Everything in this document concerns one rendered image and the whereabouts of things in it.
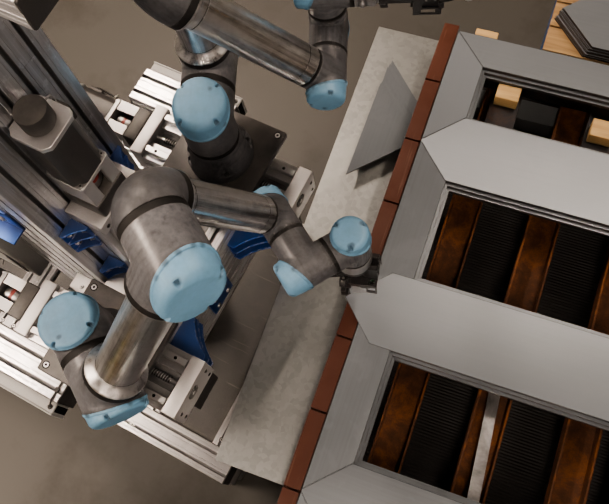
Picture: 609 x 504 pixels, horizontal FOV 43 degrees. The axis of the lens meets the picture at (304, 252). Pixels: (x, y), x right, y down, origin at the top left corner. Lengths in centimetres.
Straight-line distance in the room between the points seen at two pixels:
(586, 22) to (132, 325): 145
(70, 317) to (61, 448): 138
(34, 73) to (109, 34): 203
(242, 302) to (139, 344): 127
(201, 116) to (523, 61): 91
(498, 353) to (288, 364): 52
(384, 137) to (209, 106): 68
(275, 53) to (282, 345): 86
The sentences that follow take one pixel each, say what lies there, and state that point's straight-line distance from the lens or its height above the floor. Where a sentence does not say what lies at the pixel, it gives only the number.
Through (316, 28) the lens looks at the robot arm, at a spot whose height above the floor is 137.
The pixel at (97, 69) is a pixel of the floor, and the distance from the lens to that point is 331.
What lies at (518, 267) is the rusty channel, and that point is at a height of 68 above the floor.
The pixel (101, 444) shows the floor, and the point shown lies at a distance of 277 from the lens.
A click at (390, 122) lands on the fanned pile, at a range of 213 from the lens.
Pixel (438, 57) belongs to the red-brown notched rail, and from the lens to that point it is 211.
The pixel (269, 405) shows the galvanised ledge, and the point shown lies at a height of 68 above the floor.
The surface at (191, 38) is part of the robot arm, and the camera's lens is 156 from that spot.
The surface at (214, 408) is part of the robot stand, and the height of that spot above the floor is 21.
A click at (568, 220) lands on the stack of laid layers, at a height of 83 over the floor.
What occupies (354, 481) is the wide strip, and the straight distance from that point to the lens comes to 174.
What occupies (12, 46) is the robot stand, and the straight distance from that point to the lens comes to 130.
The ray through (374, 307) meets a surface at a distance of 180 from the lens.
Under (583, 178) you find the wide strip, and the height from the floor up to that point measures 85.
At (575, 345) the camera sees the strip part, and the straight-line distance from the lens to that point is 183.
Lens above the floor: 258
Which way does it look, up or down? 70 degrees down
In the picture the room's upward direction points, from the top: 17 degrees counter-clockwise
